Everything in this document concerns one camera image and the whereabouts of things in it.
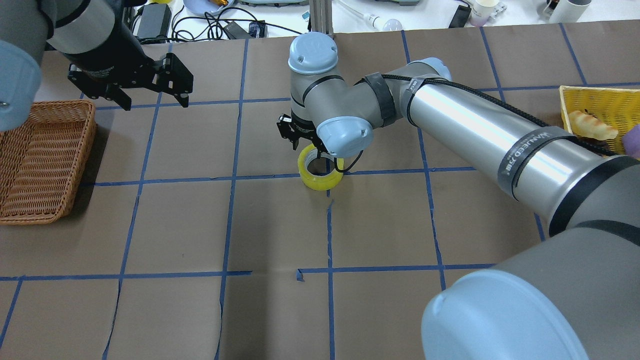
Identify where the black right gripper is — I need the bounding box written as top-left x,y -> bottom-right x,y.
276,114 -> 327,159

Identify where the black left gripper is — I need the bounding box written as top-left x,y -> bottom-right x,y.
57,14 -> 194,111

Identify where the yellow tape roll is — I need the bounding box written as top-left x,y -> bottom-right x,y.
297,144 -> 345,191

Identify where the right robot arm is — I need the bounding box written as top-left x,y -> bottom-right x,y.
278,32 -> 640,360

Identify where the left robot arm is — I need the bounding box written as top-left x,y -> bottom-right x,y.
0,0 -> 194,132

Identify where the black power brick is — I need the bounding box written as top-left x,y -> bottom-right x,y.
135,2 -> 172,44

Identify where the blue plate with brass part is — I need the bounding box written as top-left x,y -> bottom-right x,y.
183,0 -> 236,18

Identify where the brown wicker basket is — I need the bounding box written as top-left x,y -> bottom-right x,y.
0,99 -> 98,226

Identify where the light bulb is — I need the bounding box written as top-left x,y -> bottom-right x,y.
334,0 -> 403,32

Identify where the black power adapter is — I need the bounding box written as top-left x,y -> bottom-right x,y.
448,5 -> 472,28

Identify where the purple white cup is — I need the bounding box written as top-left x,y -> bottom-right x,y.
468,0 -> 500,27

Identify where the toy croissant bread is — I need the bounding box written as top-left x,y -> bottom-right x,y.
568,111 -> 619,141

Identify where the yellow plastic basket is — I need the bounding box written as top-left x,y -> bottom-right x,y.
558,85 -> 640,154

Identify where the purple foam cube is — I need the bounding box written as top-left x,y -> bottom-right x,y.
621,124 -> 640,159

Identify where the aluminium frame post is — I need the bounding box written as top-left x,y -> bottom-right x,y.
307,0 -> 334,38

